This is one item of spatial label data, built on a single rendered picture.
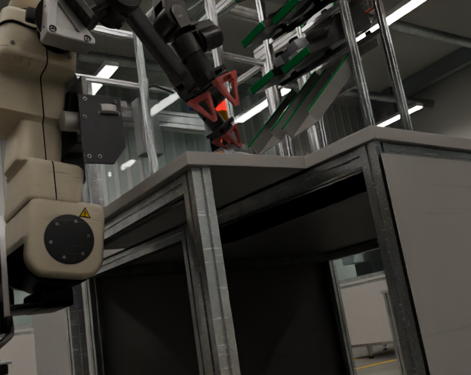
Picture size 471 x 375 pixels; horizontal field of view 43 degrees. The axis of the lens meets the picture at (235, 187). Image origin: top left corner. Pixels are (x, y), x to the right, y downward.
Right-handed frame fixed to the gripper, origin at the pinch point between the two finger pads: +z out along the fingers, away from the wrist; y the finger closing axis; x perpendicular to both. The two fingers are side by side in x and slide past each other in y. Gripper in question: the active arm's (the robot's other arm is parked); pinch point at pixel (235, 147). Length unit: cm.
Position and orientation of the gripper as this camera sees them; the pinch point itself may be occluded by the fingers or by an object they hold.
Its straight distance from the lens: 202.9
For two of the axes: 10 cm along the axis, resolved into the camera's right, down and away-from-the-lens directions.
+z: 6.2, 7.5, 2.1
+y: -6.0, 2.8, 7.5
